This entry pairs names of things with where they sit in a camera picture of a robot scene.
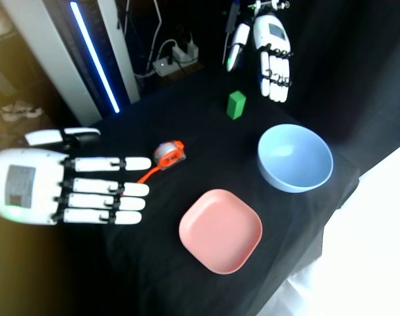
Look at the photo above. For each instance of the white power strip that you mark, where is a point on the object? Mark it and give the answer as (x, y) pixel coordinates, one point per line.
(186, 52)

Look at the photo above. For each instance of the pink square plate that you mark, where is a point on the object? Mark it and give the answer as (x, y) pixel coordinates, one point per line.
(221, 232)

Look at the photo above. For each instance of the green block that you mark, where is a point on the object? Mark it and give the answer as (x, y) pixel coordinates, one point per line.
(236, 104)

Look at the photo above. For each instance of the black table cloth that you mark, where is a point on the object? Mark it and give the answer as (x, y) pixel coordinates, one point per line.
(186, 289)

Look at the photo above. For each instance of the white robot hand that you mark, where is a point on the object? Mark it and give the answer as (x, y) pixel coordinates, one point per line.
(21, 184)
(272, 33)

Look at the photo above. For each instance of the light blue bowl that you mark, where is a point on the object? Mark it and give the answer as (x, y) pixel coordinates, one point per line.
(295, 158)

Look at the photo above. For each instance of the white pillar panel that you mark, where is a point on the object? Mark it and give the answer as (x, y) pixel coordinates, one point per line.
(54, 66)

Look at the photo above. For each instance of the white power adapter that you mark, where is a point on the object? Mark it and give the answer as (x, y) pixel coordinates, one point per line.
(165, 66)

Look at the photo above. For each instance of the blue-white light strip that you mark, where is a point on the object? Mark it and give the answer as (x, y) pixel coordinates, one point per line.
(94, 59)

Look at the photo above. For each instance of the orange tape measure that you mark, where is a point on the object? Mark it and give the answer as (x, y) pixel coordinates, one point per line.
(168, 154)

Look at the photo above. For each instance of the pair of white shoes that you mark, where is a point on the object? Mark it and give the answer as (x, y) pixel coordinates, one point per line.
(20, 110)

